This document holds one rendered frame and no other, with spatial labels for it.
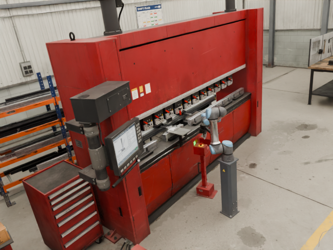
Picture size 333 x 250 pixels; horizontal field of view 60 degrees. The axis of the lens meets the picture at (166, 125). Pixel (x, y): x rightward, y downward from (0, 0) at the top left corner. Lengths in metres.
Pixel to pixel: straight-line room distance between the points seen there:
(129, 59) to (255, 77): 2.86
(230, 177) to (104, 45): 2.02
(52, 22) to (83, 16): 0.80
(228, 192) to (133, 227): 1.18
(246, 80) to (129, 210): 3.30
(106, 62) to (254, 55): 3.22
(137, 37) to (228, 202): 2.20
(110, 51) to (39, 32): 4.67
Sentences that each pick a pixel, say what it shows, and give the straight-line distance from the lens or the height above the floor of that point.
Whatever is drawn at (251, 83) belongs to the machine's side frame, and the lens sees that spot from 5.45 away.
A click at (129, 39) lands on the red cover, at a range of 3.11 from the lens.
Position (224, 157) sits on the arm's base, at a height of 0.83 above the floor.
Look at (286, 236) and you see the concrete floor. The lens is 3.69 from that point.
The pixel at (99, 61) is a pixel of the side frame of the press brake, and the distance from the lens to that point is 2.62.
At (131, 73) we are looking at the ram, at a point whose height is 1.89.
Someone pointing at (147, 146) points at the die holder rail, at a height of 0.97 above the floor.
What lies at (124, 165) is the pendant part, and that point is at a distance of 2.52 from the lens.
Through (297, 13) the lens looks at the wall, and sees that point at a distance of 10.90.
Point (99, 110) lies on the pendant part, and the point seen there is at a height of 1.85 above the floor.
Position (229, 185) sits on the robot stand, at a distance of 3.55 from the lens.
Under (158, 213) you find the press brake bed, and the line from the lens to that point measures 3.90.
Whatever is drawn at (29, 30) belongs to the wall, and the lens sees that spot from 7.21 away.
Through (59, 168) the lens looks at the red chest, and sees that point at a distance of 3.44.
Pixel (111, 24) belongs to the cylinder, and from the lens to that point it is 3.10.
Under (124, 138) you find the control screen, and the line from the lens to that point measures 2.48.
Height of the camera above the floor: 2.52
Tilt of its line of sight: 23 degrees down
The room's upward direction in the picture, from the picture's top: 7 degrees counter-clockwise
